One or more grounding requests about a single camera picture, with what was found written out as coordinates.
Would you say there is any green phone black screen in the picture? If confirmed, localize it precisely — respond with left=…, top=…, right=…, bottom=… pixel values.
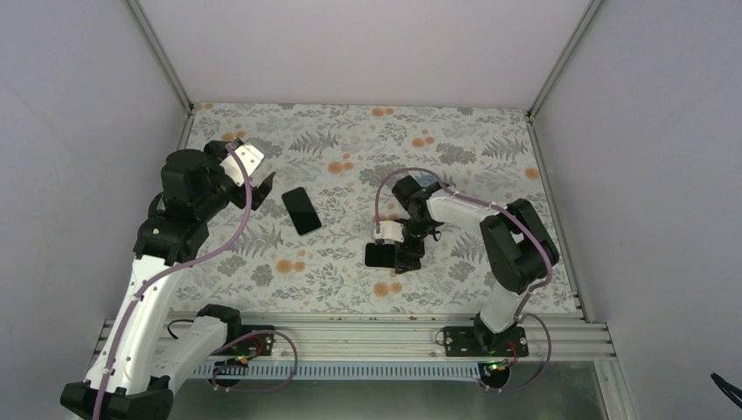
left=281, top=187, right=322, bottom=236

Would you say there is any light blue phone case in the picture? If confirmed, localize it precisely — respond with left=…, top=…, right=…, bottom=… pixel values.
left=416, top=175, right=438, bottom=188

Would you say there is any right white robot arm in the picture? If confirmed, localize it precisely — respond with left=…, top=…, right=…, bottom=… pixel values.
left=392, top=176, right=559, bottom=357

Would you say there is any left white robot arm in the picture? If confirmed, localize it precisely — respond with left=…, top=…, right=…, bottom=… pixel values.
left=59, top=138, right=272, bottom=419

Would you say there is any floral patterned table mat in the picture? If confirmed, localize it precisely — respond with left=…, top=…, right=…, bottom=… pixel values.
left=171, top=103, right=554, bottom=314

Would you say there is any black object at edge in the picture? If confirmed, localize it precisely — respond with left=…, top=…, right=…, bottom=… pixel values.
left=710, top=372, right=742, bottom=409

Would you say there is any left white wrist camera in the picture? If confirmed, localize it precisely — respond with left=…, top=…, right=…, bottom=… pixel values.
left=220, top=143, right=265, bottom=186

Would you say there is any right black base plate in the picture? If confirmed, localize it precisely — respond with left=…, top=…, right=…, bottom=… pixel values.
left=442, top=325, right=529, bottom=358

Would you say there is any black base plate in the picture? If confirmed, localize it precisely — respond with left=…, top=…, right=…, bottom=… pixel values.
left=442, top=325, right=529, bottom=358
left=212, top=325, right=275, bottom=358

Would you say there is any aluminium mounting rail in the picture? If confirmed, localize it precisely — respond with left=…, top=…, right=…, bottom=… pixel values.
left=98, top=313, right=617, bottom=364

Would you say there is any right aluminium corner post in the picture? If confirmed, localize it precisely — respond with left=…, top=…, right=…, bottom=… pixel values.
left=528, top=0, right=604, bottom=123

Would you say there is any aluminium corner post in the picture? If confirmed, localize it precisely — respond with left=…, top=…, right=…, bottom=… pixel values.
left=125, top=0, right=193, bottom=115
left=528, top=0, right=604, bottom=123

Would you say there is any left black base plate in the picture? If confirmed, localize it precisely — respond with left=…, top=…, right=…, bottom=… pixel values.
left=212, top=325, right=275, bottom=358

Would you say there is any left aluminium corner post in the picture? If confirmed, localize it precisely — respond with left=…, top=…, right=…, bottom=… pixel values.
left=125, top=0, right=193, bottom=115

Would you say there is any slotted grey cable duct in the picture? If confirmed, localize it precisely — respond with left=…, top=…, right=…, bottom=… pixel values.
left=217, top=361, right=480, bottom=382

